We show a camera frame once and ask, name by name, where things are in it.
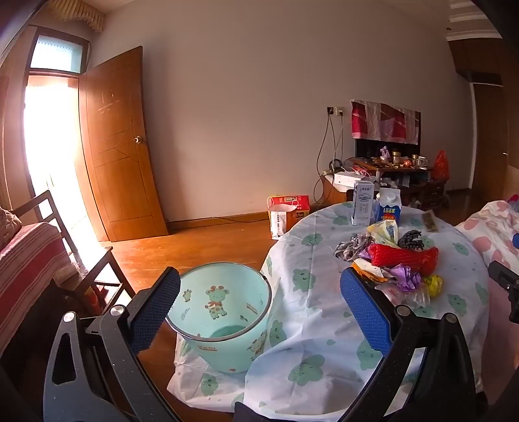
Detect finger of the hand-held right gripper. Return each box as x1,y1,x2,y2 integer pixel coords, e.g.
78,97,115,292
489,261,519,323

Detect yellow foil ball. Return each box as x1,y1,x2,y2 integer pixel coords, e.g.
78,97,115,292
424,274,443,299

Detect sofa with red striped cover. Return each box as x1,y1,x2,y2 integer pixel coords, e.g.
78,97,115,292
0,190,78,354

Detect dark wooden cabinet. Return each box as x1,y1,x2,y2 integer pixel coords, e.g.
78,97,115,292
322,158,449,209

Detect black foam net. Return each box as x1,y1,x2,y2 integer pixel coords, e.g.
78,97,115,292
398,230,426,251

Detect grey patterned cloth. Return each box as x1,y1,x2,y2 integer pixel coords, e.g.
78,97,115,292
334,234,376,262

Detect wooden chair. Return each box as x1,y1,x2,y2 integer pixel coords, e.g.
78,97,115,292
61,245,136,317

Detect hanging cables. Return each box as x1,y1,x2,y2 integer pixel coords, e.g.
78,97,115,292
312,114,345,204

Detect white flat box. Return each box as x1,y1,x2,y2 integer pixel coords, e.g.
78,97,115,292
334,171,380,191

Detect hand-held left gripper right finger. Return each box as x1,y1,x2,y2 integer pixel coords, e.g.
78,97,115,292
340,267,477,422

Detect white paper bag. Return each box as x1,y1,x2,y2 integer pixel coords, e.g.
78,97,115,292
268,204,301,241

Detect red gift box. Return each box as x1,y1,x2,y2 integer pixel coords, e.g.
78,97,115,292
268,195,311,224

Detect yellow plastic bag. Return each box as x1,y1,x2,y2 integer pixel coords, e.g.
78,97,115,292
367,219,400,248

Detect blue gable milk carton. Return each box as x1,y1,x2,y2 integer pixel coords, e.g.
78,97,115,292
375,188,402,228

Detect transom window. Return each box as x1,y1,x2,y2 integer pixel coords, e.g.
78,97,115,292
28,32,88,74

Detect wooden door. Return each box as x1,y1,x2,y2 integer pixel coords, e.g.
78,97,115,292
77,46,169,243

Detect light green giraffe print bin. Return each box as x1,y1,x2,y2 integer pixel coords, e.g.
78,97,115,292
164,262,273,374

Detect black television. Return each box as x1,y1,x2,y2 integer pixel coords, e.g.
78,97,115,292
355,138,420,163

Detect purple wrapper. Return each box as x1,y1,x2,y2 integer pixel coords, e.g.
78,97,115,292
381,264,424,293

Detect round table with cloud cloth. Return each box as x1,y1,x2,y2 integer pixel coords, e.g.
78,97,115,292
167,201,491,418

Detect tall white milk carton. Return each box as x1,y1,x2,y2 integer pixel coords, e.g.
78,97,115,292
351,180,376,227

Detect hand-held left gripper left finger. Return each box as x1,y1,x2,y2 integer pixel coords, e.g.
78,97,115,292
42,267,182,422

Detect red patterned cloth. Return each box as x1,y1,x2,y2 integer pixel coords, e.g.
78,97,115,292
351,99,421,143

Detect pink floral blanket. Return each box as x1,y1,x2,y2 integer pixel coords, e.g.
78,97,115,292
454,195,519,277

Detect red plastic bag on cabinet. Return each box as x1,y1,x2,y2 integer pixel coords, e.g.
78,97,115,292
431,150,450,181

